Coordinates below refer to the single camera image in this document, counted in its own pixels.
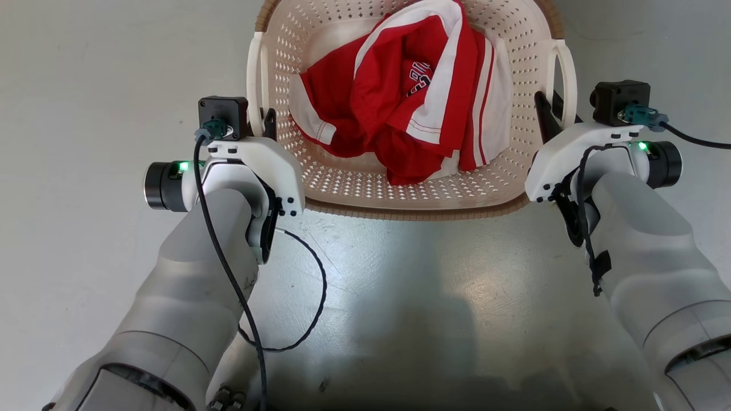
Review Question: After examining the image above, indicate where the black right camera cable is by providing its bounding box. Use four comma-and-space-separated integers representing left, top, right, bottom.
622, 104, 731, 151

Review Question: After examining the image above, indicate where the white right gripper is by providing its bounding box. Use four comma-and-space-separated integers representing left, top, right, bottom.
524, 91, 649, 204

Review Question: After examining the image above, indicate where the red and white jersey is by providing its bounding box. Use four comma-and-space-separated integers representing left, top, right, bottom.
288, 0, 513, 186

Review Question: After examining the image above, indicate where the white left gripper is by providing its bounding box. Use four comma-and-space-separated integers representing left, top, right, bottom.
206, 107, 306, 217

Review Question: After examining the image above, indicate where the black camera cable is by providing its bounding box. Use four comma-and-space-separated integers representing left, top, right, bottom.
193, 119, 269, 411
622, 104, 731, 151

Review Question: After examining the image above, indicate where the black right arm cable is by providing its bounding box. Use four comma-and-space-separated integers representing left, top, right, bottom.
563, 144, 613, 297

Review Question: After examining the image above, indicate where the cream perforated laundry basket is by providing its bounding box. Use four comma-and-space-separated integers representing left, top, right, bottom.
247, 0, 577, 221

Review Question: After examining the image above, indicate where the black left camera cable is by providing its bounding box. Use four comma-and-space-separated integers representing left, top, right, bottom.
193, 119, 269, 411

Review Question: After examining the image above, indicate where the thin black looped cable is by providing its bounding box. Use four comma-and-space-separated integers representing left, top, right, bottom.
237, 227, 328, 353

